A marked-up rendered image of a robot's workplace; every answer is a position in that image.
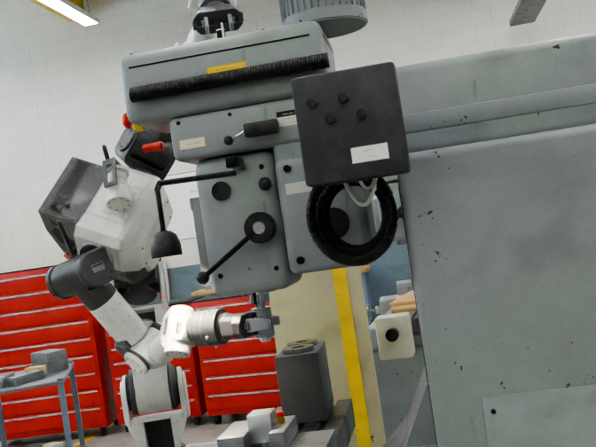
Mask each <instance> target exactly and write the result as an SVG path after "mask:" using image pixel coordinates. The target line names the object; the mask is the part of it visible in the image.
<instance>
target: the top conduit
mask: <svg viewBox="0 0 596 447"><path fill-rule="evenodd" d="M329 67H330V60H329V56H328V53H327V52H326V53H323V54H322V53H320V54H317V55H316V54H315V55H311V56H310V55H309V56H306V57H305V56H304V57H300V58H295V59H288V60H282V61H277V62H275V61H274V62H271V63H270V62H269V63H266V64H261V65H255V66H252V67H251V66H250V67H242V68H237V69H232V70H228V71H227V70H226V71H223V72H222V71H221V72H218V73H217V72H215V73H213V74H211V73H210V74H205V75H200V76H198V75H197V76H194V77H193V76H192V77H189V78H188V77H187V78H184V79H183V78H182V79H178V80H177V79H176V80H174V81H172V80H171V81H166V82H158V83H154V84H148V85H146V86H144V85H143V86H140V87H139V86H137V87H135V88H134V87H133V88H129V99H130V101H131V102H133V103H135V102H136V103H137V102H139V101H145V100H147V99H148V100H150V99H156V98H165V97H167V96H169V97H170V96H173V97H174V96H178V95H181V94H185V93H189V92H190V93H191V92H194V91H195V92H196V91H199V90H200V91H202V90H207V89H208V90H209V89H212V88H213V89H214V88H217V87H218V88H220V87H223V86H228V85H229V86H230V85H233V84H234V85H235V84H241V83H246V82H253V81H259V80H262V79H268V78H269V79H270V78H273V77H274V78H275V77H280V76H289V75H291V74H293V75H294V74H297V73H298V74H299V73H302V72H304V73H305V72H308V71H309V72H310V70H311V71H313V70H315V71H316V69H317V70H319V69H320V70H321V69H324V68H325V69H327V68H329Z"/></svg>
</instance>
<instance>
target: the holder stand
mask: <svg viewBox="0 0 596 447"><path fill-rule="evenodd" d="M275 364H276V370H277V376H278V387H279V393H280V400H281V406H282V411H283V412H284V416H292V415H295V416H296V419H297V424H300V423H307V422H315V421H322V420H327V419H328V416H329V413H330V411H331V409H332V406H333V391H332V386H331V380H330V373H329V367H328V362H327V355H326V349H325V341H318V340H317V339H305V340H299V341H291V342H289V343H287V346H285V347H284V348H283V349H282V350H281V351H280V352H279V354H278V355H277V356H276V357H275Z"/></svg>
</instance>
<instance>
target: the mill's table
mask: <svg viewBox="0 0 596 447"><path fill-rule="evenodd" d="M355 425H356V422H355V415H354V410H353V403H352V399H351V398H350V399H342V400H338V401H337V403H336V405H333V406H332V409H331V411H330V413H329V416H328V419H327V420H322V421H315V422H307V423H300V424H297V426H298V433H302V432H310V431H319V430H327V429H335V433H336V439H337V444H338V447H348V446H349V442H350V439H351V436H352V434H353V431H354V428H355Z"/></svg>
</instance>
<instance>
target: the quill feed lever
mask: <svg viewBox="0 0 596 447"><path fill-rule="evenodd" d="M276 231H277V225H276V222H275V220H274V218H273V217H272V216H271V215H269V214H268V213H265V212H255V213H253V214H252V215H250V216H249V217H248V218H247V220H246V221H245V224H244V232H245V234H246V237H245V238H244V239H243V240H241V241H240V242H239V243H238V244H237V245H236V246H235V247H233V248H232V249H231V250H230V251H229V252H228V253H227V254H226V255H224V256H223V257H222V258H221V259H220V260H219V261H218V262H216V263H215V264H214V265H213V266H212V267H211V268H210V269H208V270H207V271H201V272H199V273H198V274H197V276H196V280H197V282H198V283H199V284H201V285H205V284H207V283H208V282H209V276H210V275H211V274H212V273H213V272H214V271H215V270H216V269H218V268H219V267H220V266H221V265H222V264H223V263H224V262H226V261H227V260H228V259H229V258H230V257H231V256H232V255H234V254H235V253H236V252H237V251H238V250H239V249H240V248H242V247H243V246H244V245H245V244H246V243H247V242H248V241H249V240H251V241H252V242H254V243H258V244H261V243H265V242H268V241H270V240H271V239H272V238H273V237H274V236H275V234H276Z"/></svg>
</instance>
